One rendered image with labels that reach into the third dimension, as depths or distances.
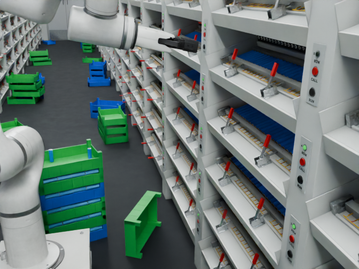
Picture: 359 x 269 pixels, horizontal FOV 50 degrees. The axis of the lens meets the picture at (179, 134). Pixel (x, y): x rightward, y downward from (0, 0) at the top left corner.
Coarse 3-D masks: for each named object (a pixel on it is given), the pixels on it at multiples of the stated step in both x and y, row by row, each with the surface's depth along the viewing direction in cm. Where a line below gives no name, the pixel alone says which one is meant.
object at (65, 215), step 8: (104, 200) 191; (72, 208) 184; (80, 208) 186; (88, 208) 188; (96, 208) 190; (104, 208) 193; (48, 216) 179; (56, 216) 181; (64, 216) 183; (72, 216) 185; (80, 216) 187; (48, 224) 180
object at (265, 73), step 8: (240, 64) 128; (248, 64) 122; (256, 72) 117; (264, 72) 111; (272, 80) 108; (280, 80) 103; (288, 80) 100; (288, 88) 99; (296, 88) 96; (296, 96) 94
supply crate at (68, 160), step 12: (84, 144) 198; (48, 156) 190; (60, 156) 194; (72, 156) 195; (84, 156) 196; (96, 156) 191; (48, 168) 172; (60, 168) 175; (72, 168) 178; (84, 168) 180; (96, 168) 183
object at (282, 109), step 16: (240, 48) 140; (272, 48) 127; (208, 64) 139; (224, 80) 126; (240, 80) 119; (240, 96) 116; (256, 96) 104; (272, 112) 97; (288, 112) 89; (288, 128) 91
